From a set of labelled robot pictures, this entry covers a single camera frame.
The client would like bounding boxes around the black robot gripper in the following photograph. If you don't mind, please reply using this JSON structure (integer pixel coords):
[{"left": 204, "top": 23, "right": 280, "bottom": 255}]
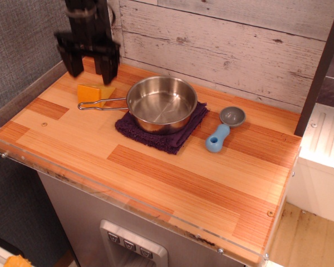
[{"left": 55, "top": 1, "right": 120, "bottom": 85}]

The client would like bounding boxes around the yellow orange cheese wedge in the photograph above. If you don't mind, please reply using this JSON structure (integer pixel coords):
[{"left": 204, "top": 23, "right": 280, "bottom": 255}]
[{"left": 77, "top": 84, "right": 116, "bottom": 103}]

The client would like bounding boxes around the stainless steel pot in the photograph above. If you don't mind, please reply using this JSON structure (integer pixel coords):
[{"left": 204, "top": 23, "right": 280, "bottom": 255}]
[{"left": 77, "top": 76, "right": 198, "bottom": 135}]

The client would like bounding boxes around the purple folded cloth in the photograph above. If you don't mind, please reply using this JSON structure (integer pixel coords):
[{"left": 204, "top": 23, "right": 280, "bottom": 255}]
[{"left": 115, "top": 102, "right": 209, "bottom": 155}]

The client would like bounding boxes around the clear acrylic edge guard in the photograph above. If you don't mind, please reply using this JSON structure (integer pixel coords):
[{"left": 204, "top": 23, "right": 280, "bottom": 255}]
[{"left": 0, "top": 132, "right": 271, "bottom": 264}]

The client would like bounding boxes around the blue grey ice cream scoop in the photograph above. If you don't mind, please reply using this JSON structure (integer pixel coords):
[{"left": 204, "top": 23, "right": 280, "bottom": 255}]
[{"left": 205, "top": 106, "right": 246, "bottom": 153}]

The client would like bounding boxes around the silver toy fridge cabinet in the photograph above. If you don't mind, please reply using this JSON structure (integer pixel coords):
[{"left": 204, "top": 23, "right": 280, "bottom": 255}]
[{"left": 38, "top": 172, "right": 242, "bottom": 266}]

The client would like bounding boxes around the orange object bottom left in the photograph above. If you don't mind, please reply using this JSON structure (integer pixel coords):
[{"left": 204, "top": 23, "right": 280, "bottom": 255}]
[{"left": 3, "top": 255, "right": 32, "bottom": 267}]

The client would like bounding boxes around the dark vertical post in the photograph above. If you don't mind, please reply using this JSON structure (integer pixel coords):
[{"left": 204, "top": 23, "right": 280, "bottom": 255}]
[{"left": 294, "top": 21, "right": 334, "bottom": 137}]

